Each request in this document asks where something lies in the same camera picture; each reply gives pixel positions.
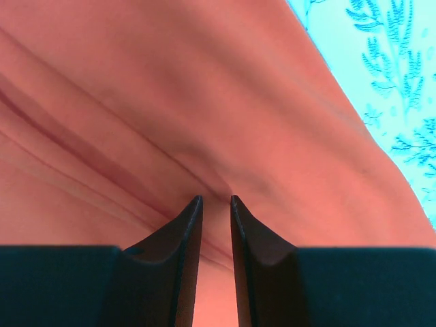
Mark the floral patterned table mat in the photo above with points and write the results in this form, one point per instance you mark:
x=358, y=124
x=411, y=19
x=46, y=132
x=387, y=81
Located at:
x=382, y=54

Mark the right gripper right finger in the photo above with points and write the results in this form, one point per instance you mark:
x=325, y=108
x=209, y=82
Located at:
x=279, y=284

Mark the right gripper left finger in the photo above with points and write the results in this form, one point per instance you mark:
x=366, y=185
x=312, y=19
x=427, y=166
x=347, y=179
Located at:
x=152, y=283

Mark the orange t-shirt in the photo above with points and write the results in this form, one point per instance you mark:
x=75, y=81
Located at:
x=115, y=114

